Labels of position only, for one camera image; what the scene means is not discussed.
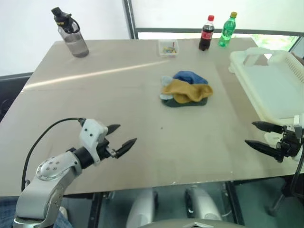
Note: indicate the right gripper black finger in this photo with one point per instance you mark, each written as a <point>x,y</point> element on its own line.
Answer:
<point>268,127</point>
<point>263,148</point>

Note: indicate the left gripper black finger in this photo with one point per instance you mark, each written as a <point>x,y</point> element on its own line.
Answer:
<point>114,128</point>
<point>126,147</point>

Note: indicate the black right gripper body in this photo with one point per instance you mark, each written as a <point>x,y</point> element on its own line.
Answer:
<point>288,142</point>

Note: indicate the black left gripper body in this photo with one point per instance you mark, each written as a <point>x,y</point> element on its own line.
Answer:
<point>104,149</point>

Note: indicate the mustard yellow sock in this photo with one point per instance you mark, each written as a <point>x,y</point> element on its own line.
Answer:
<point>183,90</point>

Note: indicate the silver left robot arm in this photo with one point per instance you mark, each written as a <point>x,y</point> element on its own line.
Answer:
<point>47,180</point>

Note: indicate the white plastic basket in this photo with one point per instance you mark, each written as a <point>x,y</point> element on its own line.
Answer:
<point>268,83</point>

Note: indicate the small clear plastic box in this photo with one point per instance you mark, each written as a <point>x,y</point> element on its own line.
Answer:
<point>164,42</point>

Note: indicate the black stand leg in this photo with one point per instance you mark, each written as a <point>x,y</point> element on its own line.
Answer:
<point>276,204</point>

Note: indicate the silver rounded robot leg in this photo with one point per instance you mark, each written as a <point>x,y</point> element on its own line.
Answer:
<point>142,206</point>
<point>204,204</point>

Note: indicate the dark green sock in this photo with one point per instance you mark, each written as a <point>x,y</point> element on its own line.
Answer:
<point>173,104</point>

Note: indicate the white shoe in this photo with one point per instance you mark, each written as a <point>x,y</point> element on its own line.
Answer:
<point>63,211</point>

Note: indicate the grey water bottle black cap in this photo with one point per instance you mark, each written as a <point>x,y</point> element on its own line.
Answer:
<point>76,45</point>

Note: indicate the green soda bottle yellow cap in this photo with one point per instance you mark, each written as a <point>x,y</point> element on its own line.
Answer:
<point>226,31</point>

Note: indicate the black chair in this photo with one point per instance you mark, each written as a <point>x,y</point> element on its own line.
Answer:
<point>12,95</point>

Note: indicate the cola bottle red cap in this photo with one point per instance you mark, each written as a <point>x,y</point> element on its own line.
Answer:
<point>205,35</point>

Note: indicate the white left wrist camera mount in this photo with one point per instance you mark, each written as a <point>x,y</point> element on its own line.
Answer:
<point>91,133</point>

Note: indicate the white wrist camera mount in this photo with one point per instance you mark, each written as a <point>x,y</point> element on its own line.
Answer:
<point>297,120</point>
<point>91,133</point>

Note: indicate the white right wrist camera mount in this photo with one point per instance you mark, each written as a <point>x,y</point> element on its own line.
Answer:
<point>297,120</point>

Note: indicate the black table frame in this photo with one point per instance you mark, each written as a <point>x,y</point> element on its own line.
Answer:
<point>235,202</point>

